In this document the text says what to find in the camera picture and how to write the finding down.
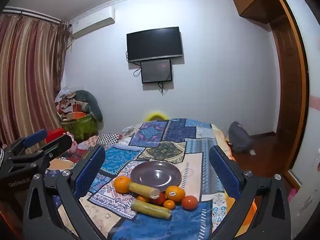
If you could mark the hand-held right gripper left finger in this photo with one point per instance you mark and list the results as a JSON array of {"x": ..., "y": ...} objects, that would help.
[{"x": 92, "y": 170}]

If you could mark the small tangerine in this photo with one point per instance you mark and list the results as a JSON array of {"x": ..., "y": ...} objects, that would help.
[
  {"x": 142, "y": 199},
  {"x": 169, "y": 204}
]

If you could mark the yellow round item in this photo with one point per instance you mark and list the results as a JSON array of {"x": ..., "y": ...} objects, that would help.
[{"x": 156, "y": 115}]

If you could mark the curtain rod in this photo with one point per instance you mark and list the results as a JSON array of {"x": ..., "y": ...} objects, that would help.
[{"x": 30, "y": 13}]

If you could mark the grey plush toy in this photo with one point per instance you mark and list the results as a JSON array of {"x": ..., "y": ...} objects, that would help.
[{"x": 93, "y": 102}]

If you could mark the orange-red tomato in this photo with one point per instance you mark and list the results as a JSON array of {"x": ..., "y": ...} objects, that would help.
[{"x": 189, "y": 202}]

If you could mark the pink toy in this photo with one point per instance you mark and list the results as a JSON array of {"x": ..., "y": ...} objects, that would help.
[{"x": 72, "y": 145}]

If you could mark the purple round plate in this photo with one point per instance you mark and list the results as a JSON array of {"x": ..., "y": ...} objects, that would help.
[{"x": 155, "y": 175}]

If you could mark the deep red tomato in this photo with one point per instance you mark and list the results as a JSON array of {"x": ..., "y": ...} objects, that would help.
[{"x": 158, "y": 200}]

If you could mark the red box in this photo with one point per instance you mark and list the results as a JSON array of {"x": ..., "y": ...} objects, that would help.
[{"x": 55, "y": 133}]

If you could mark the striped brown curtain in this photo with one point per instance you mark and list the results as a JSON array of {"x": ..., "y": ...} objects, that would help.
[{"x": 27, "y": 75}]

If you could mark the grey backpack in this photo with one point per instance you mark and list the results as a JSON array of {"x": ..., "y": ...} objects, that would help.
[{"x": 240, "y": 137}]

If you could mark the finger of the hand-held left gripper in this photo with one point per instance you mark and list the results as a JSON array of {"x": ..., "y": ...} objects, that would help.
[
  {"x": 57, "y": 143},
  {"x": 35, "y": 137}
]

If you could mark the small black wall monitor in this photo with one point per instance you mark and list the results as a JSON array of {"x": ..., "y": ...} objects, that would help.
[{"x": 156, "y": 71}]

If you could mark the wooden overhead cabinet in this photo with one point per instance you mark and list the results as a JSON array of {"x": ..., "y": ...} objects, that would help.
[{"x": 252, "y": 0}]

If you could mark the plain orange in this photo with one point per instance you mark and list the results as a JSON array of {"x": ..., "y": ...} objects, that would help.
[{"x": 122, "y": 184}]

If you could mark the checkered cloth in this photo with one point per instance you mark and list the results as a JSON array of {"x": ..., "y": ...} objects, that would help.
[{"x": 108, "y": 138}]

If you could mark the black wall television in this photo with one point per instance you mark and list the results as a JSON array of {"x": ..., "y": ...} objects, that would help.
[{"x": 154, "y": 43}]

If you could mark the pile of household clutter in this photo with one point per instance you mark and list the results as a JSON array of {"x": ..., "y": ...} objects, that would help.
[{"x": 66, "y": 102}]

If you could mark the white air conditioner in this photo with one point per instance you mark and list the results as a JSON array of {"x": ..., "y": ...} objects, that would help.
[{"x": 93, "y": 21}]

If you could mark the patchwork printed blanket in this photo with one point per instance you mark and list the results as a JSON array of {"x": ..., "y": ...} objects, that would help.
[{"x": 160, "y": 142}]

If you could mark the beige box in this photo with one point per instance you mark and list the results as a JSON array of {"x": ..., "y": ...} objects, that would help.
[{"x": 60, "y": 164}]

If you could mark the wooden panel door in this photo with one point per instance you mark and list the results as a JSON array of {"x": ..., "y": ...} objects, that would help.
[{"x": 287, "y": 80}]

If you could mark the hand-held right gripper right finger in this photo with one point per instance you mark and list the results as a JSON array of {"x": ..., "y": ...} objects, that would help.
[{"x": 222, "y": 173}]

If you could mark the orange bed sheet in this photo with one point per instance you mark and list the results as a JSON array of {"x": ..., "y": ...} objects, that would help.
[{"x": 250, "y": 210}]

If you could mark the orange with sticker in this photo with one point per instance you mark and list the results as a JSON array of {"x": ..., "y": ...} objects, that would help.
[{"x": 175, "y": 193}]

